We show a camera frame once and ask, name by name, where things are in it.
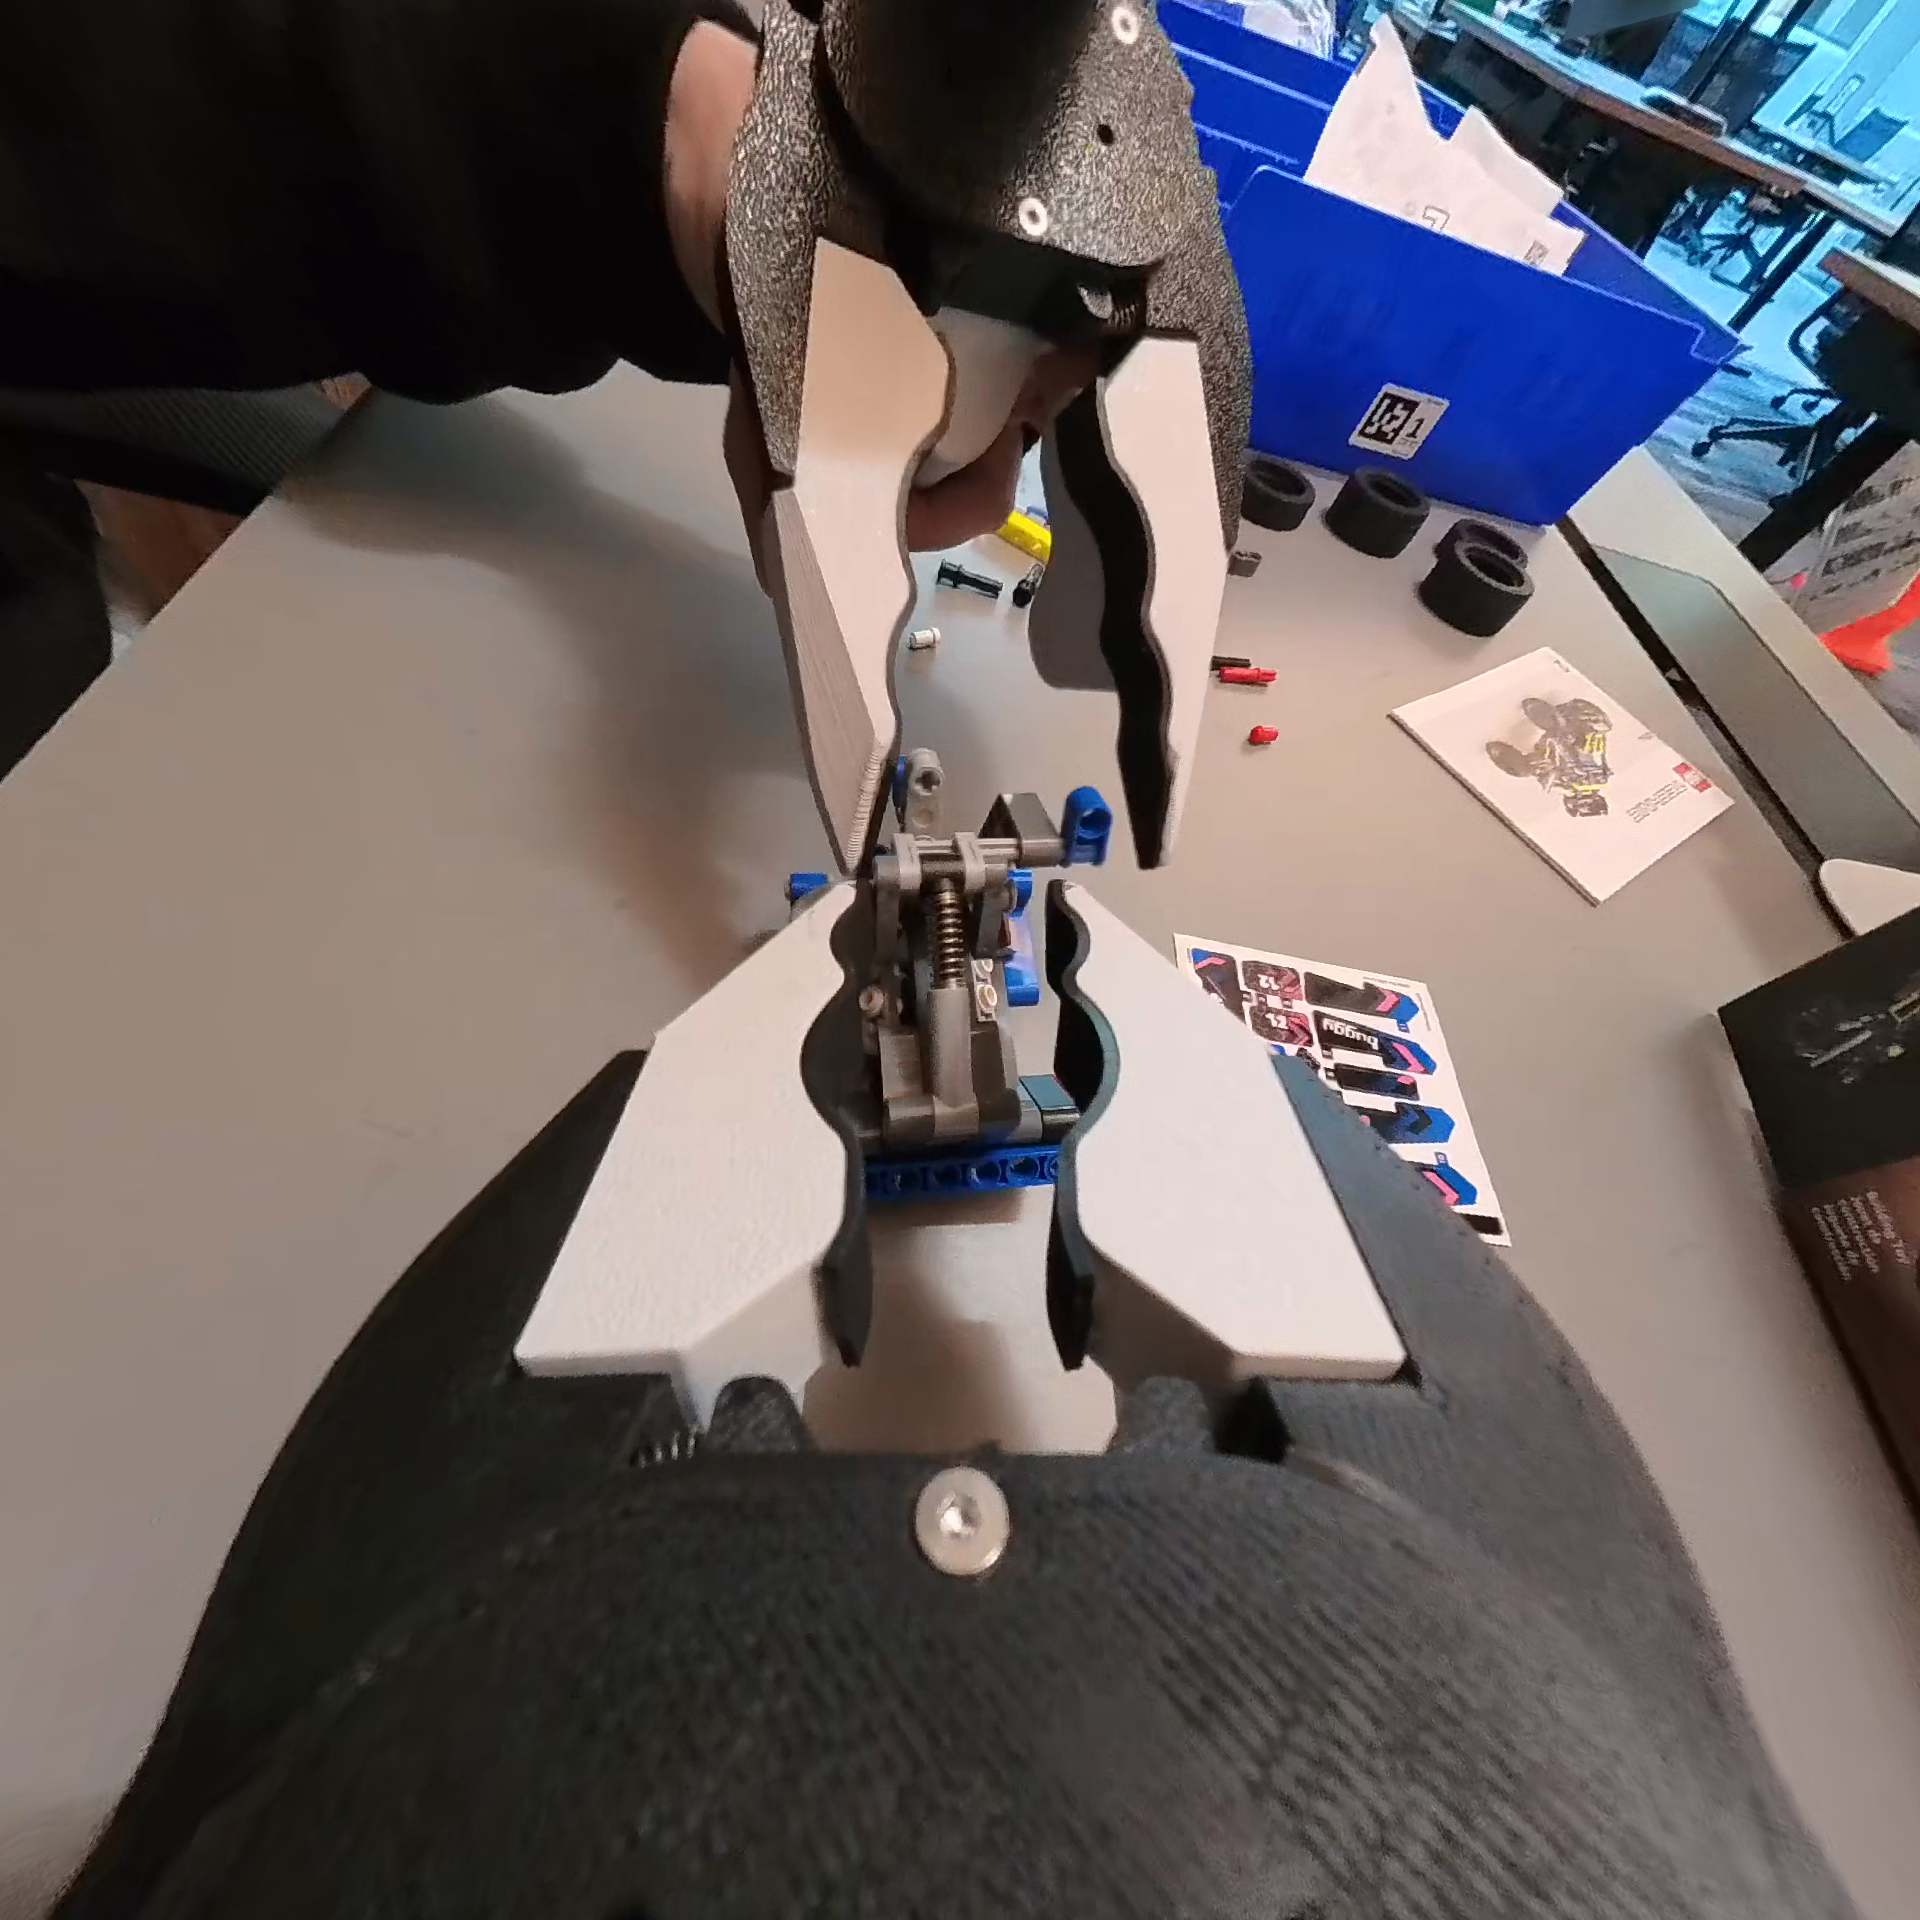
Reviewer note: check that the blue plastic connector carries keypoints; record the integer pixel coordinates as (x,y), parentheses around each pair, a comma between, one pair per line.
(1083,830)

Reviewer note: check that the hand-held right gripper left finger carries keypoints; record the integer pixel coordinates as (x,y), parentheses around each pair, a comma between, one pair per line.
(686,1201)

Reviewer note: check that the white buggy picture booklet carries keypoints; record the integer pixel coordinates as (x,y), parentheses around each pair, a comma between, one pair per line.
(1563,778)

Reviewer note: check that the person's left hand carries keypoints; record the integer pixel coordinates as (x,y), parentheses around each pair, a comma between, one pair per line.
(704,150)

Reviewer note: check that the dark grey upright panel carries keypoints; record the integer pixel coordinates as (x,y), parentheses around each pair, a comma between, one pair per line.
(1737,663)

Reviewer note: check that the toy buggy chassis assembly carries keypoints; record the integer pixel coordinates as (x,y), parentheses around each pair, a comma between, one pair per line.
(937,1019)

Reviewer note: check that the blue storage bin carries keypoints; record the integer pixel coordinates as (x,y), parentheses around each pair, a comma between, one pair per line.
(1262,123)
(1245,28)
(1469,345)

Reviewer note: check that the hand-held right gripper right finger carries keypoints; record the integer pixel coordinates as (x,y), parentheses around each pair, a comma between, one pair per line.
(1230,1201)

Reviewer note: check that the blue and pink sticker sheet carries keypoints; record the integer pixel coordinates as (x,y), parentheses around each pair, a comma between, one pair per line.
(1348,1080)

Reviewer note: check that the yellow plastic beam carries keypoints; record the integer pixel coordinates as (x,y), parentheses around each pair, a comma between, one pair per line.
(1027,529)

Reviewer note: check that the orange plastic object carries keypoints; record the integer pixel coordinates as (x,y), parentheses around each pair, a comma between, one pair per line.
(1873,629)

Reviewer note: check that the person's left forearm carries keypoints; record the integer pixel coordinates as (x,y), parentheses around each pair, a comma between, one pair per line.
(302,182)

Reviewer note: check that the black toy set box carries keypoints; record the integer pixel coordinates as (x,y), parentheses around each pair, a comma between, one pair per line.
(1847,1174)

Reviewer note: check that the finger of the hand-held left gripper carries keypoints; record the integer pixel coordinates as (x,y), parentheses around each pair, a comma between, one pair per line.
(1185,529)
(847,453)

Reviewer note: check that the white paper sheets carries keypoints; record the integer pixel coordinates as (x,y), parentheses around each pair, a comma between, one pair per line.
(1425,150)

